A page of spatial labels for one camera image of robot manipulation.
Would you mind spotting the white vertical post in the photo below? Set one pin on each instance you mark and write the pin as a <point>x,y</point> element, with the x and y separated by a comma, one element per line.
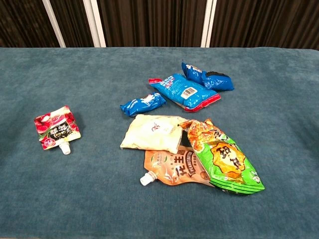
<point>208,22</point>
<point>94,22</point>
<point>53,22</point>

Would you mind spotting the orange peanut butter spout pouch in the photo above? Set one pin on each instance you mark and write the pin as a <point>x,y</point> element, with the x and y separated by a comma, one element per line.
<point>174,169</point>

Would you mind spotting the teal table cloth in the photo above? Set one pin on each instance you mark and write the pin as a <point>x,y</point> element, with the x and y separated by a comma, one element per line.
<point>74,186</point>

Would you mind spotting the large blue red-edged bag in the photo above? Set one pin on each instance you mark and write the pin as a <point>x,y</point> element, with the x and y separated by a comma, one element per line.
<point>179,89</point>

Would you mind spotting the cream white pouch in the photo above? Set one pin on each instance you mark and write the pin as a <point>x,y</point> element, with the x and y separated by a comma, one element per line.
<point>152,133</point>

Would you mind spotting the green orange chip bag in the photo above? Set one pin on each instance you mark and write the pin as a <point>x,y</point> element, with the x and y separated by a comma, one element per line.
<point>224,159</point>

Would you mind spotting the blue packet with black end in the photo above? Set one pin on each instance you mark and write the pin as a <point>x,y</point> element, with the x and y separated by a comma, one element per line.
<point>219,82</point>

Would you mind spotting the red spout drink pouch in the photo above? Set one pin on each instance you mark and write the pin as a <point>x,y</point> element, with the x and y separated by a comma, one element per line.
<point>57,129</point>

